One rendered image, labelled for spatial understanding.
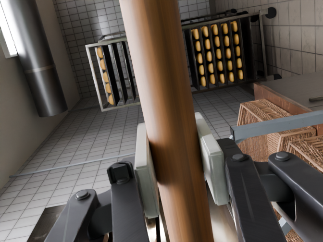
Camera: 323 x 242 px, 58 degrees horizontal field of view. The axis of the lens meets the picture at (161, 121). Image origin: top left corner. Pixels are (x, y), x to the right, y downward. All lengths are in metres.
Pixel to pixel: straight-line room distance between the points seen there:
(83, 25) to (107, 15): 0.43
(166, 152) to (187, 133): 0.02
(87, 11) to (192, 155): 5.10
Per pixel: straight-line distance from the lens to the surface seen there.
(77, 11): 5.27
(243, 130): 1.14
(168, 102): 0.16
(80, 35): 5.27
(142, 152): 0.16
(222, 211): 1.69
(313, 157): 1.14
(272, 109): 1.64
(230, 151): 0.16
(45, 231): 1.96
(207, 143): 0.15
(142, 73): 0.16
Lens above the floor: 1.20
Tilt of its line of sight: level
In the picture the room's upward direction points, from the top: 101 degrees counter-clockwise
